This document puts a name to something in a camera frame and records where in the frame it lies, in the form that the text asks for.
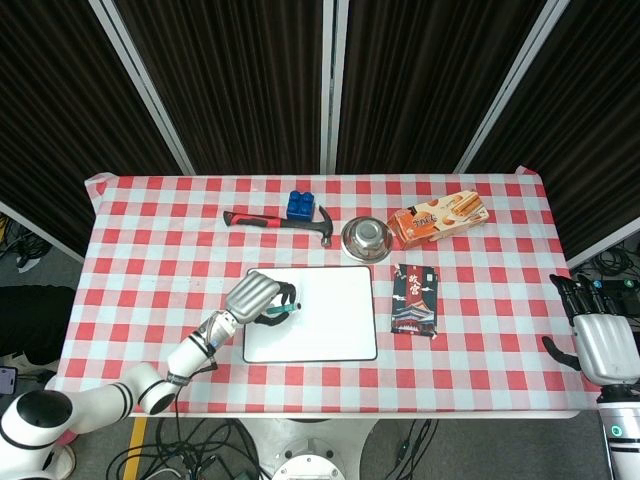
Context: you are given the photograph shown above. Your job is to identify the white drawing board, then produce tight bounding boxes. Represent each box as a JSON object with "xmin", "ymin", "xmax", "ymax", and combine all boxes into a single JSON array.
[{"xmin": 242, "ymin": 265, "xmax": 379, "ymax": 365}]

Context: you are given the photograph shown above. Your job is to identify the white partition post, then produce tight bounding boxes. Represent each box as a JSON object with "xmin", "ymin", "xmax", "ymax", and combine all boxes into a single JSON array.
[
  {"xmin": 88, "ymin": 0, "xmax": 197, "ymax": 176},
  {"xmin": 319, "ymin": 0, "xmax": 350, "ymax": 176},
  {"xmin": 453, "ymin": 0, "xmax": 572, "ymax": 174}
]

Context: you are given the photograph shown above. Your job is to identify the white shoe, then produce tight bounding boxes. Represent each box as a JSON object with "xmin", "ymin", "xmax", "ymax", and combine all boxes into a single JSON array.
[{"xmin": 39, "ymin": 442, "xmax": 77, "ymax": 480}]

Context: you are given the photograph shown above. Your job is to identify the white partition base rail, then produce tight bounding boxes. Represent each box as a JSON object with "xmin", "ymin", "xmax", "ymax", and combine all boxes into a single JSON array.
[
  {"xmin": 566, "ymin": 230, "xmax": 640, "ymax": 270},
  {"xmin": 0, "ymin": 199, "xmax": 87, "ymax": 265}
]

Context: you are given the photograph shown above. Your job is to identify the black floor cable tangle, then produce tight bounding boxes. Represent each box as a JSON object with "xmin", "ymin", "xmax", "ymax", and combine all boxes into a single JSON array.
[{"xmin": 106, "ymin": 417, "xmax": 262, "ymax": 480}]

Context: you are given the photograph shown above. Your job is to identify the orange biscuit box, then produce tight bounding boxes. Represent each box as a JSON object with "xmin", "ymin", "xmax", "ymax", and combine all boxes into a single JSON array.
[{"xmin": 387, "ymin": 188, "xmax": 490, "ymax": 252}]

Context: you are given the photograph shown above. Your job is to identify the dark blue palace print packet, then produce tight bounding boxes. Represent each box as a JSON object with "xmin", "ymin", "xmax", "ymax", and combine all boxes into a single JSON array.
[{"xmin": 389, "ymin": 263, "xmax": 442, "ymax": 342}]

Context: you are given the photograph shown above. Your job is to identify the black cable green connector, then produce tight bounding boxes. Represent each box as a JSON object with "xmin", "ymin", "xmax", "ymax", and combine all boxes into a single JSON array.
[{"xmin": 383, "ymin": 418, "xmax": 434, "ymax": 480}]

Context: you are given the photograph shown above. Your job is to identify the blue building block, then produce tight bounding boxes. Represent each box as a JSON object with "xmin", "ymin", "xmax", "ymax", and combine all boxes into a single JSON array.
[{"xmin": 286, "ymin": 189, "xmax": 317, "ymax": 223}]

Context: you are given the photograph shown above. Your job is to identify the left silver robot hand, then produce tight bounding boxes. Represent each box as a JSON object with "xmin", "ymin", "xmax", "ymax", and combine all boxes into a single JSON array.
[{"xmin": 224, "ymin": 273, "xmax": 298, "ymax": 329}]

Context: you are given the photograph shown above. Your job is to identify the red black claw hammer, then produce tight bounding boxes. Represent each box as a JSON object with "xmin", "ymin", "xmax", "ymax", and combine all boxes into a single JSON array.
[{"xmin": 222, "ymin": 205, "xmax": 335, "ymax": 249}]

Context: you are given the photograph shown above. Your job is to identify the smartphone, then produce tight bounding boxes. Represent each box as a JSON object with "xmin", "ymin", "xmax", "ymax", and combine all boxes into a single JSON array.
[{"xmin": 0, "ymin": 364, "xmax": 22, "ymax": 397}]

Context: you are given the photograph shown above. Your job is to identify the stainless steel bowl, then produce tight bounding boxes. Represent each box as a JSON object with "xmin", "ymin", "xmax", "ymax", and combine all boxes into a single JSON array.
[{"xmin": 340, "ymin": 215, "xmax": 394, "ymax": 264}]

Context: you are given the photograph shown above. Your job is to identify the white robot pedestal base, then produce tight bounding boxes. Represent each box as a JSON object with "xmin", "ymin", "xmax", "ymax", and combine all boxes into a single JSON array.
[{"xmin": 238, "ymin": 417, "xmax": 382, "ymax": 480}]

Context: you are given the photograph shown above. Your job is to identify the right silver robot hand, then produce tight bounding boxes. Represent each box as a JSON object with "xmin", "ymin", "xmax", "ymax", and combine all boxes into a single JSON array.
[{"xmin": 542, "ymin": 273, "xmax": 640, "ymax": 387}]

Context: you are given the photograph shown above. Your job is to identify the yellow floor tape strip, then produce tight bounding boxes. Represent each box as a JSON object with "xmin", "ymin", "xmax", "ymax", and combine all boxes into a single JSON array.
[{"xmin": 121, "ymin": 417, "xmax": 150, "ymax": 480}]

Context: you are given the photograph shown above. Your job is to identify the red white checkered tablecloth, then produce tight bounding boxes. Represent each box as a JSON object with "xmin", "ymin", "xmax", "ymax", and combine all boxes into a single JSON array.
[{"xmin": 51, "ymin": 167, "xmax": 604, "ymax": 417}]

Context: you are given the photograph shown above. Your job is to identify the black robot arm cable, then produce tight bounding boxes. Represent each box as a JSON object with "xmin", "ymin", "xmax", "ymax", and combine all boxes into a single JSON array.
[{"xmin": 167, "ymin": 344, "xmax": 220, "ymax": 419}]

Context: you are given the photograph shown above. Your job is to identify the green marker pen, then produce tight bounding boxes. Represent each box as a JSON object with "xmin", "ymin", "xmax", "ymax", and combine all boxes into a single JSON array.
[{"xmin": 264, "ymin": 301, "xmax": 304, "ymax": 318}]

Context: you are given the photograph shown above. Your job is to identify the person black trousers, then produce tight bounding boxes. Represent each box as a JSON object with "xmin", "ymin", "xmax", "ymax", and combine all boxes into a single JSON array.
[{"xmin": 0, "ymin": 284, "xmax": 77, "ymax": 367}]

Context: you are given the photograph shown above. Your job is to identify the dark partition panel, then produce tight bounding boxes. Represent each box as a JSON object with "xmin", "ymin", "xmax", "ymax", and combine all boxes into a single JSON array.
[
  {"xmin": 0, "ymin": 0, "xmax": 184, "ymax": 257},
  {"xmin": 114, "ymin": 0, "xmax": 334, "ymax": 176},
  {"xmin": 468, "ymin": 0, "xmax": 640, "ymax": 262},
  {"xmin": 336, "ymin": 0, "xmax": 549, "ymax": 176}
]

